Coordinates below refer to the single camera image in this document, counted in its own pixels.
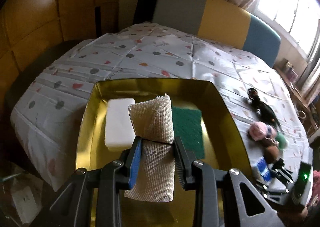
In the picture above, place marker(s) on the patterned white tablecloth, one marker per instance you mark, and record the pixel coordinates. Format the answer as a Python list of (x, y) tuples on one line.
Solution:
[(47, 117)]

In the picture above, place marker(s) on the purple jars on shelf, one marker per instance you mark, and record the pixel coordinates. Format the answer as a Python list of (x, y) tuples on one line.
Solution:
[(289, 72)]

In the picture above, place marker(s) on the blue tissue packet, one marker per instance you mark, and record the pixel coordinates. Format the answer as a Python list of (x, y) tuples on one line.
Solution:
[(261, 172)]

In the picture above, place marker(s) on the black hair braid extension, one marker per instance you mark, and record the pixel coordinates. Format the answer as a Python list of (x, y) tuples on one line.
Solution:
[(267, 115)]

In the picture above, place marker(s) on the pink fluffy dishcloth blue band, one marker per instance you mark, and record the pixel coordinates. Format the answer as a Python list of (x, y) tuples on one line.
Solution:
[(259, 130)]

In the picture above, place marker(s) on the pink satin scrunchie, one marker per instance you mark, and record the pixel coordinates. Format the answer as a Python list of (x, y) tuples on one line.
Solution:
[(266, 142)]

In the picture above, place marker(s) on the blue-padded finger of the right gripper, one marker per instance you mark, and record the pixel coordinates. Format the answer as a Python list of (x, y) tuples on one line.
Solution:
[(279, 171)]

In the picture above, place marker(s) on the wooden side shelf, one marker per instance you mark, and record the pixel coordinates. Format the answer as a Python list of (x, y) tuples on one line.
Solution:
[(309, 123)]

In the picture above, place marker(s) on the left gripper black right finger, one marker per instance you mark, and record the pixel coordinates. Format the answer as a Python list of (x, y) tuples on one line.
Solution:
[(184, 162)]

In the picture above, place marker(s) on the beige mesh cloth roll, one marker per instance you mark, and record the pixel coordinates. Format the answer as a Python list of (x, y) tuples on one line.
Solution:
[(152, 121)]

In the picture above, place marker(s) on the yellow green scrub sponge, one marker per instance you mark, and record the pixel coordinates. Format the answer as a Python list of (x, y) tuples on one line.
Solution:
[(187, 126)]

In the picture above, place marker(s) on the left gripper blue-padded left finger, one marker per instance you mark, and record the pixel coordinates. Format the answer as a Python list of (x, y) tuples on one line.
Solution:
[(133, 162)]

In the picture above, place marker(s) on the wooden wardrobe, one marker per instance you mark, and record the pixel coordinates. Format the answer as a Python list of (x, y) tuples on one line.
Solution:
[(30, 27)]

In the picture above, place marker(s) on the white paper on floor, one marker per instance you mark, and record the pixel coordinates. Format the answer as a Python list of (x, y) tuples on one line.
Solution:
[(25, 204)]

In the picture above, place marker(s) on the green silicone travel bottle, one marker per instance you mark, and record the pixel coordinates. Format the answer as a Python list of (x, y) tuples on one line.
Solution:
[(280, 139)]

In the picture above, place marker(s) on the white foam block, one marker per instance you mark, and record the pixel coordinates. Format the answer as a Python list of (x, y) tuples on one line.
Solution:
[(119, 132)]

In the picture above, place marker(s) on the grey yellow blue sofa backrest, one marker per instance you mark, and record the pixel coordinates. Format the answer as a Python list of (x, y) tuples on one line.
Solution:
[(220, 21)]

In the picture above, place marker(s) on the person's right hand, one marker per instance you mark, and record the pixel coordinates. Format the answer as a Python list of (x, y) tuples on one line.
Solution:
[(303, 218)]

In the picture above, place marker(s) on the brown makeup sponge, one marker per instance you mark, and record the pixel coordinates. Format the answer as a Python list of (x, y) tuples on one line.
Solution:
[(271, 154)]

